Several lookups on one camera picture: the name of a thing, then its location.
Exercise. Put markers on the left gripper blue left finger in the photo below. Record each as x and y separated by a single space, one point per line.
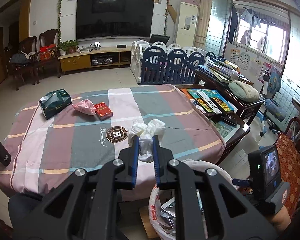
134 160

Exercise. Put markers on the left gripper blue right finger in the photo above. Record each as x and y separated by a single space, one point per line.
156 159

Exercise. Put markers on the white tissue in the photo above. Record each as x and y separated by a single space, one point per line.
145 133

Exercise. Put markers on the red cigarette box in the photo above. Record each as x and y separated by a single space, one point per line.
103 111

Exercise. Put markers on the pink plastic bag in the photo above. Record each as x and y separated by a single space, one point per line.
85 106

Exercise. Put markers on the white mesh trash basket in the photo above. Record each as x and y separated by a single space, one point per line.
188 188

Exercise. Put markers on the white printed trash bag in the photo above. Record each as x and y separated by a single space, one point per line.
161 207

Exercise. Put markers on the small wooden stool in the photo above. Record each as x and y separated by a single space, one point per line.
150 232

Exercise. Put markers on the white remote control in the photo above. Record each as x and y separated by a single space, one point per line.
209 102

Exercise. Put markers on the plaid striped tablecloth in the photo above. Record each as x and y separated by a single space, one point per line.
44 152

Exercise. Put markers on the blue white baby fence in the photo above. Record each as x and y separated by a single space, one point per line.
156 64

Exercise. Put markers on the colourful children's book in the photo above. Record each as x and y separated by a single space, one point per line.
217 99

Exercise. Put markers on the dark green tissue box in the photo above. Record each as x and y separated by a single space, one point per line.
54 102

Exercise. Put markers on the wooden TV cabinet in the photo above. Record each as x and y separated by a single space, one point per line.
107 57

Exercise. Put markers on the green grey cushion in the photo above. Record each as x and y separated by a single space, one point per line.
244 91

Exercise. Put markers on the stack of books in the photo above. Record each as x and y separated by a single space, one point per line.
222 71

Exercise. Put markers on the potted green plant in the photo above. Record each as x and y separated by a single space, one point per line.
68 47

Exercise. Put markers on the blue child's chair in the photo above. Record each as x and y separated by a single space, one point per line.
272 84

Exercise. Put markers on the person's leg in jeans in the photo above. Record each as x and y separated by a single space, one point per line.
21 204

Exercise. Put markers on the red gift box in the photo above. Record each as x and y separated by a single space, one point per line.
48 52

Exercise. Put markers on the large black television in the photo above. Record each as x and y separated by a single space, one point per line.
107 18

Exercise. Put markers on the dark wooden chair right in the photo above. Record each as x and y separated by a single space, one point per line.
45 39

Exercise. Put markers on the dark wooden chair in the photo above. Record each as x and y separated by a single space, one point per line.
29 47
45 39

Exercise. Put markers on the white standing air conditioner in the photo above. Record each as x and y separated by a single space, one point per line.
186 23

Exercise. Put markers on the black bag on chair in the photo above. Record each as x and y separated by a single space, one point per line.
19 58

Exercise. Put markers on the dark wooden chair left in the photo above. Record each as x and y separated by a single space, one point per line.
29 47

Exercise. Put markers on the beige curtain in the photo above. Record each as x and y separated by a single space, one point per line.
204 11

